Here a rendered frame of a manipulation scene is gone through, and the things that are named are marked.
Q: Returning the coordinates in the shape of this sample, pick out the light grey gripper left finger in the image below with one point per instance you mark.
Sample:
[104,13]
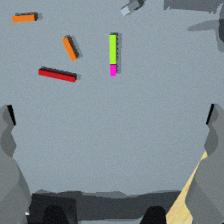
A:
[15,197]

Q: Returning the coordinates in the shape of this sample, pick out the orange rod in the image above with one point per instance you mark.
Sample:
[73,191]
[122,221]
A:
[24,18]
[69,48]

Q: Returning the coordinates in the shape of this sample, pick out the red rod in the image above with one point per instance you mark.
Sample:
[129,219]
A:
[57,75]

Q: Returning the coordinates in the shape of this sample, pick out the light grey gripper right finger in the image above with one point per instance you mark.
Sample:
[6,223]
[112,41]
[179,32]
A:
[205,196]

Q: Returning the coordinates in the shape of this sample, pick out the magenta rod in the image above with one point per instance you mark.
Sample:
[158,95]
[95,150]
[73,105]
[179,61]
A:
[112,69]

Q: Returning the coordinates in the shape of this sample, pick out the lime green rod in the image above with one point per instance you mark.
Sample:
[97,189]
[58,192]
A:
[112,48]

